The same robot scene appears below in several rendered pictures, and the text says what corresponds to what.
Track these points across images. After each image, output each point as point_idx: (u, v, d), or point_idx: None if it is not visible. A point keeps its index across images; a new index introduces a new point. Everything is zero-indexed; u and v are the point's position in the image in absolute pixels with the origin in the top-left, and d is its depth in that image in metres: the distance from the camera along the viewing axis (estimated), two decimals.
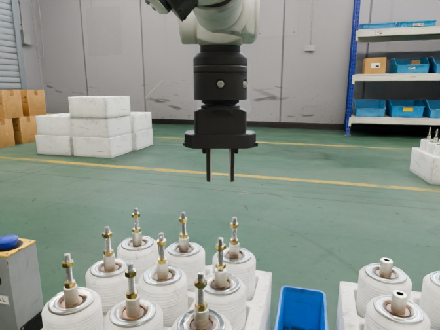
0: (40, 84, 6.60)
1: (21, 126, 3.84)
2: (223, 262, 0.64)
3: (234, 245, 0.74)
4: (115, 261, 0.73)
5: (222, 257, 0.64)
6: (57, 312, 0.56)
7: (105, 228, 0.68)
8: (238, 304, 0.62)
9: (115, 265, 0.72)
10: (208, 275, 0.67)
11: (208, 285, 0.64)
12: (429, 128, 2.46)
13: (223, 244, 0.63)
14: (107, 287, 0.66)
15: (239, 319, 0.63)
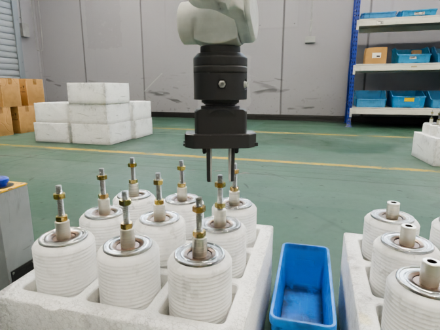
0: (39, 78, 6.58)
1: (19, 115, 3.81)
2: (217, 201, 0.61)
3: (234, 192, 0.71)
4: (110, 207, 0.70)
5: (218, 195, 0.61)
6: (48, 245, 0.53)
7: (100, 169, 0.65)
8: (239, 242, 0.59)
9: (110, 211, 0.69)
10: (207, 217, 0.64)
11: (207, 224, 0.61)
12: (431, 111, 2.43)
13: (219, 181, 0.61)
14: (101, 230, 0.64)
15: (239, 258, 0.60)
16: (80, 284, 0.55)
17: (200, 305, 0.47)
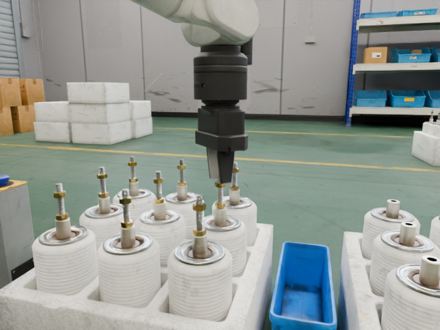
0: (39, 78, 6.58)
1: (19, 115, 3.81)
2: (223, 202, 0.61)
3: (234, 191, 0.71)
4: (110, 206, 0.70)
5: (222, 196, 0.61)
6: (48, 243, 0.53)
7: (100, 168, 0.66)
8: (239, 241, 0.59)
9: (110, 209, 0.69)
10: (207, 216, 0.64)
11: (207, 223, 0.61)
12: (431, 110, 2.43)
13: None
14: (101, 228, 0.64)
15: (239, 257, 0.60)
16: (80, 283, 0.55)
17: (200, 303, 0.47)
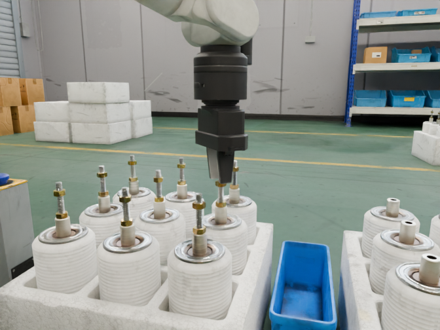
0: (39, 78, 6.58)
1: (19, 115, 3.81)
2: (220, 202, 0.61)
3: (234, 190, 0.71)
4: (110, 205, 0.70)
5: (219, 196, 0.61)
6: (48, 241, 0.53)
7: (100, 167, 0.66)
8: None
9: (110, 208, 0.69)
10: (230, 213, 0.65)
11: (213, 216, 0.64)
12: (431, 110, 2.43)
13: (219, 181, 0.60)
14: (101, 227, 0.64)
15: None
16: (80, 281, 0.55)
17: (200, 301, 0.47)
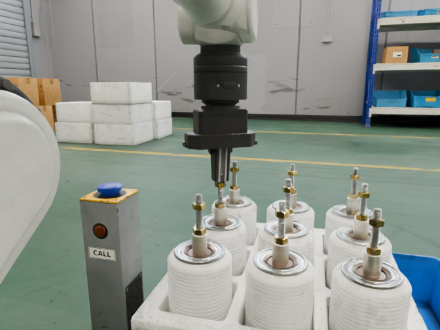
0: (50, 78, 6.52)
1: None
2: (363, 215, 0.55)
3: (354, 200, 0.66)
4: None
5: (362, 208, 0.55)
6: (192, 261, 0.47)
7: (220, 175, 0.60)
8: None
9: None
10: None
11: (348, 230, 0.58)
12: None
13: (363, 192, 0.54)
14: (225, 242, 0.58)
15: None
16: (223, 305, 0.49)
17: None
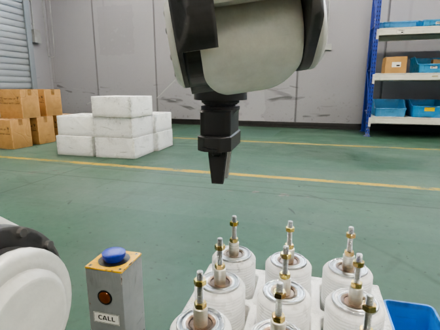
0: (50, 84, 6.54)
1: (38, 126, 3.77)
2: (357, 283, 0.57)
3: (350, 257, 0.68)
4: (232, 279, 0.65)
5: (357, 276, 0.57)
6: None
7: (219, 239, 0.62)
8: (349, 328, 0.55)
9: (227, 283, 0.64)
10: None
11: (343, 293, 0.60)
12: None
13: (358, 262, 0.56)
14: None
15: None
16: None
17: None
